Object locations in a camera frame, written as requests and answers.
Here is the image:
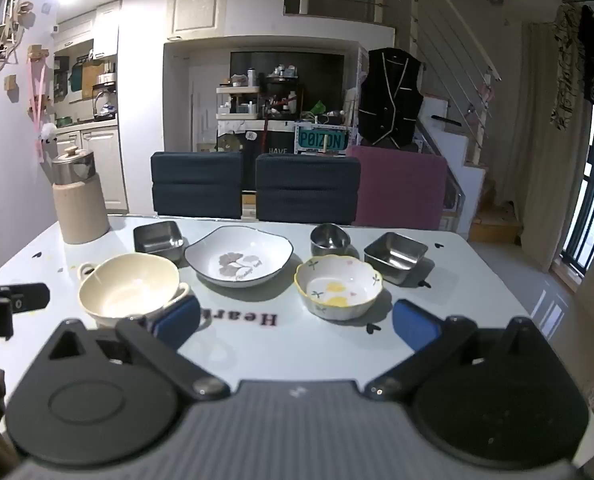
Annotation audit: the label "beige canister steel lid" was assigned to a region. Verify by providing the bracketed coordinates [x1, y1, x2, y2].
[52, 144, 111, 245]

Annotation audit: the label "flower-print bowl yellow rim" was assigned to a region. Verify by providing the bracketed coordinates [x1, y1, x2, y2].
[294, 255, 384, 322]

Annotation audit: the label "green sign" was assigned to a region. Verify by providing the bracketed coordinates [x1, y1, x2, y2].
[295, 127, 349, 154]

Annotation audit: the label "dark blue chair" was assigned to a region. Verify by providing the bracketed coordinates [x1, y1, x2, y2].
[150, 150, 244, 220]
[255, 153, 362, 226]

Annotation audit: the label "black shelf rack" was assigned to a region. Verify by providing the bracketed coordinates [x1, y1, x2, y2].
[259, 75, 306, 116]

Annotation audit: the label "black vest white trim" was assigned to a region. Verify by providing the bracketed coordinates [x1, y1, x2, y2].
[358, 47, 425, 147]

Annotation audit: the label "white leaf-print plate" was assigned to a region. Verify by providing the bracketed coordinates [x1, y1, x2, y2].
[183, 225, 296, 289]

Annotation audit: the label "dark hanging clothes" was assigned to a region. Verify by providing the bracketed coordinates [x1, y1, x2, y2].
[551, 2, 594, 132]

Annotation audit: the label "white kitchen cabinets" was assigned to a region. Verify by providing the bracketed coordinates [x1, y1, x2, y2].
[51, 0, 129, 212]

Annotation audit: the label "beige curtain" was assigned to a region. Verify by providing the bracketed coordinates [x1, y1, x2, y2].
[518, 22, 594, 272]

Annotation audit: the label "cream bowl with handles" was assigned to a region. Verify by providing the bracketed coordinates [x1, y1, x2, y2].
[77, 252, 191, 332]

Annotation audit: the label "white shelf rack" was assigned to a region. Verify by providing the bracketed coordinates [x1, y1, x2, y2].
[215, 85, 263, 122]

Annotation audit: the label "square steel container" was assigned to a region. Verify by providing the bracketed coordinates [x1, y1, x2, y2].
[363, 231, 430, 285]
[133, 220, 185, 261]

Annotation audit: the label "round steel bowl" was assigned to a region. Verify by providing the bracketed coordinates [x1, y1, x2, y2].
[310, 223, 352, 259]

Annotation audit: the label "stair railing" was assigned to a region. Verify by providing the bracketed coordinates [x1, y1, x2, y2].
[411, 0, 504, 153]

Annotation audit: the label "white staircase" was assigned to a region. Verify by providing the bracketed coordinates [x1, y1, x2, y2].
[416, 95, 488, 213]

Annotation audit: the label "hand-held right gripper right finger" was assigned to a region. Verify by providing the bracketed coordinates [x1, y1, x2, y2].
[364, 299, 540, 402]

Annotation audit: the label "pink ribbon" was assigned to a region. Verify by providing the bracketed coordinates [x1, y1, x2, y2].
[27, 54, 51, 162]

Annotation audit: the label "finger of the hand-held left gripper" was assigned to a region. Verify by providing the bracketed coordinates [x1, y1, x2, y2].
[0, 283, 51, 314]

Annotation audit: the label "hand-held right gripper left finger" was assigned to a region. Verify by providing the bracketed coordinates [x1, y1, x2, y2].
[47, 294, 231, 402]

